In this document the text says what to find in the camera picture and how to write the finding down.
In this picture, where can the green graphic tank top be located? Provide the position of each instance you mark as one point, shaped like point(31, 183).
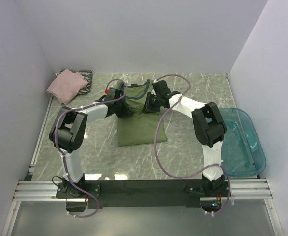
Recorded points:
point(140, 128)

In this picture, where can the folded striped tank top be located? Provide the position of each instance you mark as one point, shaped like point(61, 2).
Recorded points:
point(77, 82)

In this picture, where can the teal plastic basket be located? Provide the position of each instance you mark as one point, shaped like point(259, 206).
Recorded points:
point(242, 153)

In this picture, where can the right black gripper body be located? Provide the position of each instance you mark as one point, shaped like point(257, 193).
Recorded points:
point(153, 103)

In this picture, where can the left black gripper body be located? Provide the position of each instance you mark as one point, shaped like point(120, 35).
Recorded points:
point(121, 109)

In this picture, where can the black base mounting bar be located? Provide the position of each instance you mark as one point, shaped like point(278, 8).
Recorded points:
point(141, 193)

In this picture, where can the folded pink tank top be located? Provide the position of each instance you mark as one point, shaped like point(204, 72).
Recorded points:
point(57, 90)

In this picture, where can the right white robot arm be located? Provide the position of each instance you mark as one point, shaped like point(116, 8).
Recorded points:
point(209, 129)

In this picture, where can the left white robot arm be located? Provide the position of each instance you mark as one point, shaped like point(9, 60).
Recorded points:
point(67, 133)

